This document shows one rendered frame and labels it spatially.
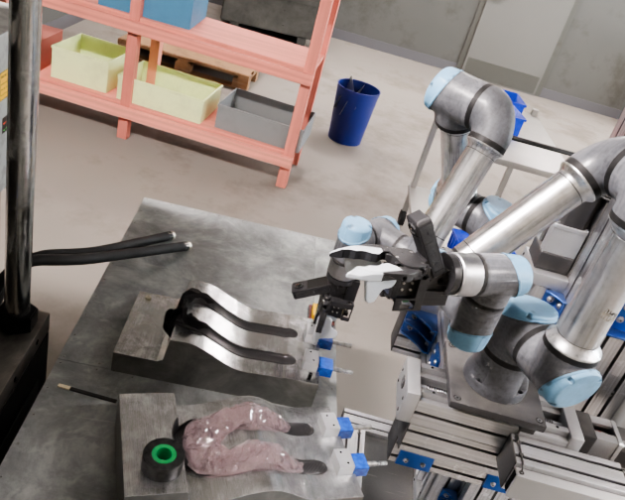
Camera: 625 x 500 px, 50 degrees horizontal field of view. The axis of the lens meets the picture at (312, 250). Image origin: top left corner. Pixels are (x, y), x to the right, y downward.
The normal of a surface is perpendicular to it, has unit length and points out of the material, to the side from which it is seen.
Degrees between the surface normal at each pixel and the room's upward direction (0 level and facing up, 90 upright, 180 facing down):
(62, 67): 90
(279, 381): 90
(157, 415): 0
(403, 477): 0
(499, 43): 90
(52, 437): 0
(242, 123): 90
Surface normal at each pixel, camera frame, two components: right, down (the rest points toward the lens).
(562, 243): -0.12, 0.49
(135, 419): 0.24, -0.83
